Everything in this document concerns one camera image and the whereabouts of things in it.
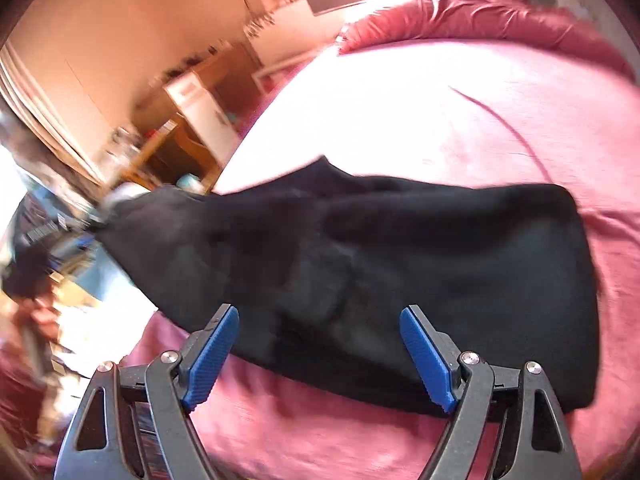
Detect black pants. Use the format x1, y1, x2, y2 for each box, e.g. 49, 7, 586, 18
98, 159, 599, 415

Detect person left hand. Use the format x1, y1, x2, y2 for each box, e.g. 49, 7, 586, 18
12, 290, 60, 342

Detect wooden shelf desk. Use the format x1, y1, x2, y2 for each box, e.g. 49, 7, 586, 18
106, 119, 224, 194

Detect light blue cup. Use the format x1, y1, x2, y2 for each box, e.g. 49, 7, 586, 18
176, 174, 206, 194

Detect bed with pink sheet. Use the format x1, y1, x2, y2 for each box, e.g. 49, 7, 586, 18
119, 37, 640, 480

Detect white floral panel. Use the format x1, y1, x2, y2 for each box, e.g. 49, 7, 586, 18
243, 0, 347, 66

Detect maroon duvet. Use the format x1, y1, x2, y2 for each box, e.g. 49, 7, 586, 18
335, 0, 634, 80

